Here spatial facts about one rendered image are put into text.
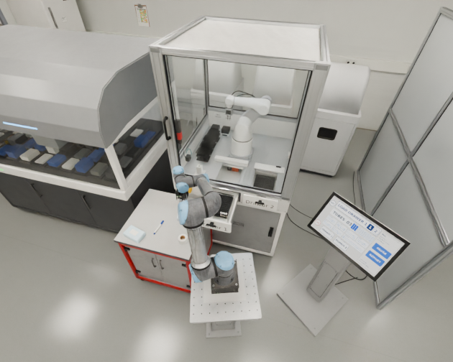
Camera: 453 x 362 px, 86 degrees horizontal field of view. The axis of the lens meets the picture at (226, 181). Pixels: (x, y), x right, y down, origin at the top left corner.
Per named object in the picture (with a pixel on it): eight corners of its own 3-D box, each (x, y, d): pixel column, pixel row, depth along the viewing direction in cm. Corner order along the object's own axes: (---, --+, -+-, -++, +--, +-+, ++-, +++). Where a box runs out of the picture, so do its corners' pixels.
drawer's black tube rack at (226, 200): (226, 220, 195) (226, 215, 190) (206, 215, 198) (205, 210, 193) (233, 200, 210) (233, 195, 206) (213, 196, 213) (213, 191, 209)
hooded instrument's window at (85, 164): (122, 191, 206) (105, 147, 175) (-42, 155, 237) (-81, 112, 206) (177, 123, 286) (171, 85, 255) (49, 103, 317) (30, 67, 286)
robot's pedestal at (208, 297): (241, 335, 210) (248, 302, 157) (206, 338, 208) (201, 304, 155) (237, 299, 231) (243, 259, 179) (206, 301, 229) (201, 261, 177)
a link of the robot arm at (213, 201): (227, 196, 124) (206, 168, 168) (206, 202, 122) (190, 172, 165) (229, 216, 129) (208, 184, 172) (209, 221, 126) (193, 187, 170)
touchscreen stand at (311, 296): (314, 337, 210) (362, 286, 140) (276, 294, 235) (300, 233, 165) (347, 300, 233) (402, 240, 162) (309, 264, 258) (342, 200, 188)
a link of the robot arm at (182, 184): (193, 182, 158) (190, 172, 165) (176, 187, 155) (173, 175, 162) (195, 191, 163) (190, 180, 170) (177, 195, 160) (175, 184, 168)
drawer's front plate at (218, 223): (230, 233, 188) (231, 224, 180) (195, 225, 193) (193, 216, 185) (231, 231, 189) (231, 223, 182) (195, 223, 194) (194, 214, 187)
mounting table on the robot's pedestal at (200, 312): (259, 324, 158) (262, 318, 150) (190, 329, 156) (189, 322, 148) (250, 260, 191) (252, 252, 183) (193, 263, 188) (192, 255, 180)
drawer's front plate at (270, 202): (276, 210, 205) (278, 202, 197) (242, 203, 210) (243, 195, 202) (276, 209, 206) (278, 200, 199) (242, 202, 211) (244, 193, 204)
